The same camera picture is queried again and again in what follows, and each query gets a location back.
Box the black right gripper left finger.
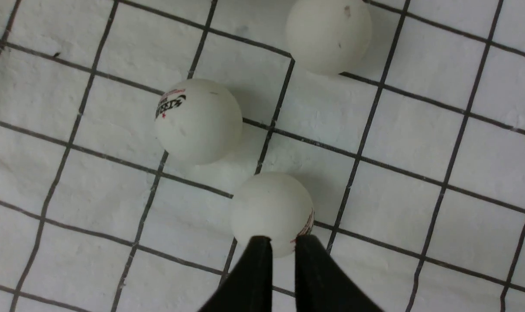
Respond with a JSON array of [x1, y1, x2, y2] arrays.
[[199, 236, 273, 312]]

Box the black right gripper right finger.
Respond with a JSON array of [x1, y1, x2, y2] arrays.
[[295, 235, 382, 312]]

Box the white ball with red print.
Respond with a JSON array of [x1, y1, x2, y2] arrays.
[[230, 172, 315, 258]]

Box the white ball with black logo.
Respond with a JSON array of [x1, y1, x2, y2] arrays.
[[154, 78, 243, 165]]

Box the white black grid tablecloth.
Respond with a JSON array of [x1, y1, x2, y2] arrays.
[[0, 0, 525, 312]]

